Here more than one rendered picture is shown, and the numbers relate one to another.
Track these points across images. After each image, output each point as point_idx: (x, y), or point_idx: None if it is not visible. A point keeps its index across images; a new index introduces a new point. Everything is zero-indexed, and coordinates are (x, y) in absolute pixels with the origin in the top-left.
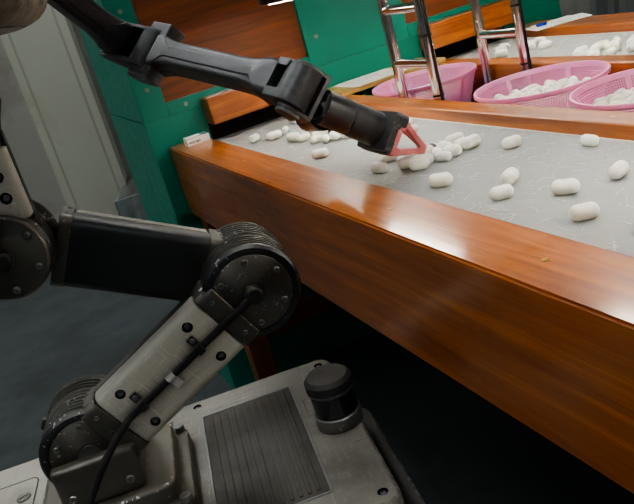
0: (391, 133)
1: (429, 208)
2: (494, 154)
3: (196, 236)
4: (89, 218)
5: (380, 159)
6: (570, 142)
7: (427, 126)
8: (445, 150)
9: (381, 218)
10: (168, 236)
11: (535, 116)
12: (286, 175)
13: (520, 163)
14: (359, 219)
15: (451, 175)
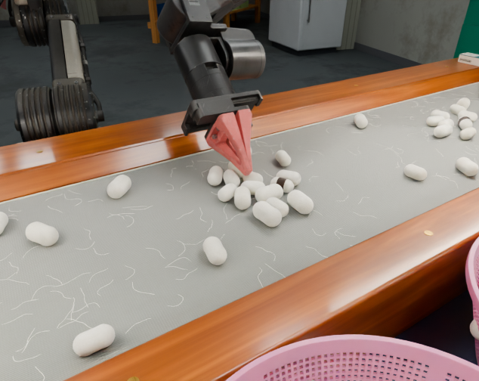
0: (185, 117)
1: None
2: (202, 238)
3: (54, 73)
4: (50, 26)
5: (304, 157)
6: (156, 325)
7: (449, 190)
8: (235, 190)
9: (19, 148)
10: (50, 62)
11: (292, 275)
12: (260, 105)
13: (118, 257)
14: (39, 139)
15: (110, 190)
